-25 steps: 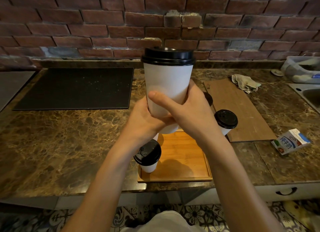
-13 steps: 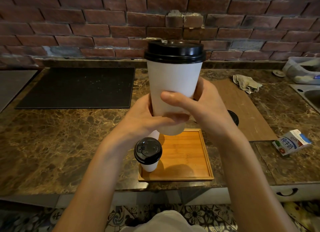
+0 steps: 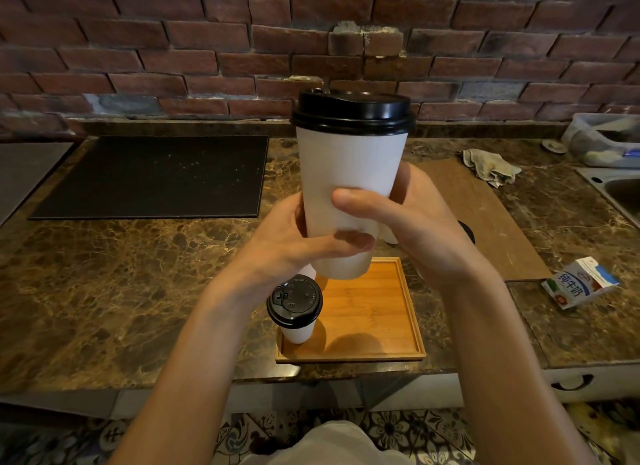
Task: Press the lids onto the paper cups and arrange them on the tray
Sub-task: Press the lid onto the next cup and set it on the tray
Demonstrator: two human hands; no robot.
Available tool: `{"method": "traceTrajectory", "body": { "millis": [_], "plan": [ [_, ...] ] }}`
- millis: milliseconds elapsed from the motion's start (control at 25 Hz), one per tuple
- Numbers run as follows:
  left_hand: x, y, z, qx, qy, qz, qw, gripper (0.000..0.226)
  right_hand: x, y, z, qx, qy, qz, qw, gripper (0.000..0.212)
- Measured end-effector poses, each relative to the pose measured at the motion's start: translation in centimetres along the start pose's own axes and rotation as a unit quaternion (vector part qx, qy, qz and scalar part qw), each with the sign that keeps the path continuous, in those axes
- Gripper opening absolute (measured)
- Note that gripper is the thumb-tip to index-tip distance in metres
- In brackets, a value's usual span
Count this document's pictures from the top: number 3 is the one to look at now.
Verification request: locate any crumpled beige rag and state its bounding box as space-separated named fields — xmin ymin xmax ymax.
xmin=462 ymin=148 xmax=523 ymax=189

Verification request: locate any black drawer handle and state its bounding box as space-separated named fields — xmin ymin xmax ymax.
xmin=549 ymin=374 xmax=595 ymax=392

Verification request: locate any person's right hand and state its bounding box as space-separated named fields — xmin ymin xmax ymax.
xmin=331 ymin=161 xmax=503 ymax=290

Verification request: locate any counter lidded cup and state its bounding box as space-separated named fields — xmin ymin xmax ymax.
xmin=381 ymin=219 xmax=477 ymax=246

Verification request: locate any person's left forearm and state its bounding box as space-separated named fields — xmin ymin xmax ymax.
xmin=107 ymin=284 xmax=281 ymax=465

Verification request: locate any square wooden tray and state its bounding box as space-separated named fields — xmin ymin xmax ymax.
xmin=275 ymin=257 xmax=427 ymax=364

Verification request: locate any person's light grey clothing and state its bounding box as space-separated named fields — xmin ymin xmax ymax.
xmin=239 ymin=420 xmax=416 ymax=465

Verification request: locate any yellow slipper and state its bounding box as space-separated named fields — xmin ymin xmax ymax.
xmin=567 ymin=402 xmax=621 ymax=446

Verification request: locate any grey metal panel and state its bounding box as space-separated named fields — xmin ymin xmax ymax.
xmin=0 ymin=141 xmax=76 ymax=225

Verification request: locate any person's right forearm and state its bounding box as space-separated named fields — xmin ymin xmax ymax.
xmin=439 ymin=269 xmax=601 ymax=465

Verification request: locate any black rubber mat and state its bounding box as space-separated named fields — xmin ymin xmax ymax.
xmin=29 ymin=135 xmax=270 ymax=220

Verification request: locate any brown flat board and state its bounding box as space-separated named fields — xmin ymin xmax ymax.
xmin=417 ymin=158 xmax=553 ymax=282

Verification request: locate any clear plastic container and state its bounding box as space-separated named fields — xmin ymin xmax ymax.
xmin=561 ymin=112 xmax=640 ymax=169

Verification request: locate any white drawer front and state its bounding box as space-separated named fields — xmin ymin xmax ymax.
xmin=542 ymin=364 xmax=640 ymax=403

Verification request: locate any white blue milk carton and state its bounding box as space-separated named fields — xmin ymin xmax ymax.
xmin=541 ymin=257 xmax=621 ymax=311

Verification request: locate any person's left hand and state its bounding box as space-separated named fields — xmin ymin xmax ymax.
xmin=212 ymin=191 xmax=376 ymax=310

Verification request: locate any steel sink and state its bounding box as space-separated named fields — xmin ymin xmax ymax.
xmin=577 ymin=167 xmax=640 ymax=229

